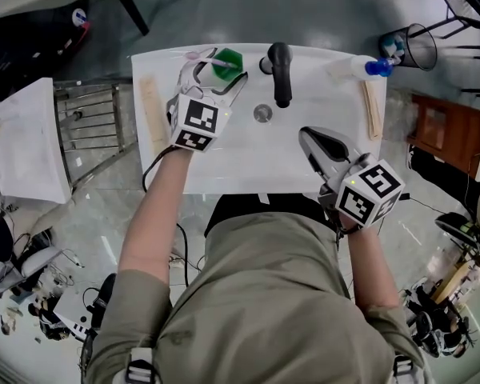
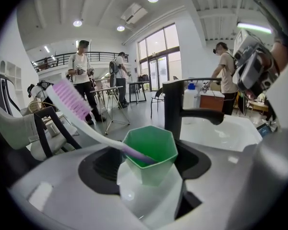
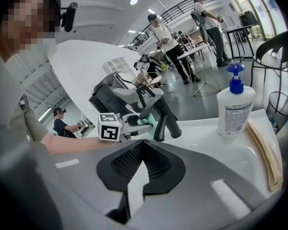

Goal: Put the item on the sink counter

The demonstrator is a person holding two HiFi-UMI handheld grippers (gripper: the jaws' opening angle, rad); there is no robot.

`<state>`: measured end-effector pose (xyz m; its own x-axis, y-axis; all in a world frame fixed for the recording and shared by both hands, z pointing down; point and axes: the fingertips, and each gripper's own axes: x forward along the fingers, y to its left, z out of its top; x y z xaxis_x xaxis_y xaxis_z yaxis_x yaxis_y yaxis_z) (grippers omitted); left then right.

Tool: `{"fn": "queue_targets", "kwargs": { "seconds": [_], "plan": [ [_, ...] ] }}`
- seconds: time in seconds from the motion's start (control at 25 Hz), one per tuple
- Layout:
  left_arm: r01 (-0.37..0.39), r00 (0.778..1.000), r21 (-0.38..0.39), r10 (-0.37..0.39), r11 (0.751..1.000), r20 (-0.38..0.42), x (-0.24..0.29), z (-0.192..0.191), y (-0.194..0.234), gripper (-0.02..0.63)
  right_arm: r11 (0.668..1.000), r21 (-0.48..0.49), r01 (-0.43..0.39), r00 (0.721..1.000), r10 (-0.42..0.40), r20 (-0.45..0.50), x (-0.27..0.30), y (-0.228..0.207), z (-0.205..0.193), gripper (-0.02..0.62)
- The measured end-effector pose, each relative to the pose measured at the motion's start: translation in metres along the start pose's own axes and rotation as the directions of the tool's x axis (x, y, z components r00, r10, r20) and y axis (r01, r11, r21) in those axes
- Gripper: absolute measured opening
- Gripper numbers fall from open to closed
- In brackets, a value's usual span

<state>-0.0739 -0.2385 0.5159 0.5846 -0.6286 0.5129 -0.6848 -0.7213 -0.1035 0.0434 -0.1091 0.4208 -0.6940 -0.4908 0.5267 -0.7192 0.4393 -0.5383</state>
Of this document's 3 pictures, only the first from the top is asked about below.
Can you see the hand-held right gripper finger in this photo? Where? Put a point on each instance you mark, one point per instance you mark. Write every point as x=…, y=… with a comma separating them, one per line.
x=332, y=144
x=313, y=154

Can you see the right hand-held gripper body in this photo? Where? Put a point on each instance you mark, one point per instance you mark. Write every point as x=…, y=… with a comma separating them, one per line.
x=370, y=192

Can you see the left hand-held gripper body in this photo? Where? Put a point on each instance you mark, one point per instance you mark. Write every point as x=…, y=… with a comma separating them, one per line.
x=198, y=120

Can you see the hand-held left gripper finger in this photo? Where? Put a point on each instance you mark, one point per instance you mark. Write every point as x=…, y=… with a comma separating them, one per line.
x=203, y=60
x=237, y=84

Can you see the green cup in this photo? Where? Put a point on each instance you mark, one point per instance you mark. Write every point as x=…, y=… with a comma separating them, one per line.
x=229, y=57

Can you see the person's right forearm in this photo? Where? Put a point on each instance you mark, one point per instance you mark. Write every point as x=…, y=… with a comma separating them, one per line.
x=370, y=266

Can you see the person's left forearm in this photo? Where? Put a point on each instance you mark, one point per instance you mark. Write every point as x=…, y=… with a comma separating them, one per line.
x=152, y=222

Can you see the metal sink drain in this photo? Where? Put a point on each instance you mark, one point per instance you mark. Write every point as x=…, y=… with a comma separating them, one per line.
x=262, y=113

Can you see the white sink counter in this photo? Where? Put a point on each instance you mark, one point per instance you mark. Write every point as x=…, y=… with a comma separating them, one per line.
x=240, y=154

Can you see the pink toothbrush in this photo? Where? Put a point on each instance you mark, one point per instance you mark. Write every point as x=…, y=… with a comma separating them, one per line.
x=214, y=61

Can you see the black faucet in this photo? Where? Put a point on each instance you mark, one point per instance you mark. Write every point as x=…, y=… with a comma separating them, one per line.
x=281, y=74

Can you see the wooden strip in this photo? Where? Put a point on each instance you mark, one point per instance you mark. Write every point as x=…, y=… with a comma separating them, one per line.
x=152, y=110
x=373, y=112

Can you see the white blue-capped spray bottle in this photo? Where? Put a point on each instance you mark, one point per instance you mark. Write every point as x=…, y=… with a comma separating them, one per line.
x=354, y=66

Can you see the person's black trousers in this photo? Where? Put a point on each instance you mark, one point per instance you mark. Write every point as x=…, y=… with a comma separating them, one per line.
x=240, y=208

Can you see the black chair leg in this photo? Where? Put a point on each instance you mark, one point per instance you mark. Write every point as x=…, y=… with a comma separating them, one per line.
x=130, y=6

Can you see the brown wooden cabinet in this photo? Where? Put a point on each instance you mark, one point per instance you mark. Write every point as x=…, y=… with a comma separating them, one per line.
x=448, y=134

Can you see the metal rack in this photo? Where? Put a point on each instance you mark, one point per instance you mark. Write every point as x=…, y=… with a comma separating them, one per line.
x=92, y=122

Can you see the round white blue sticker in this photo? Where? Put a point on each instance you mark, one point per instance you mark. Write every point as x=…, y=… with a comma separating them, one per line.
x=79, y=16

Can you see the person's olive shirt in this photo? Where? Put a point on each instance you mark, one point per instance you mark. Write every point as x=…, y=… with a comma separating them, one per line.
x=264, y=302

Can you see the white basin slab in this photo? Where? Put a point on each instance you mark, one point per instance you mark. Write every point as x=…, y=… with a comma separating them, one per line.
x=24, y=142

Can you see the black bag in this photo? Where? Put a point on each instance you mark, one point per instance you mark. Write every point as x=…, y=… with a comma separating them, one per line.
x=20, y=50

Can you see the black mesh chair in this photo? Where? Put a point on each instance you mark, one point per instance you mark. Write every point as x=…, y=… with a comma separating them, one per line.
x=470, y=10

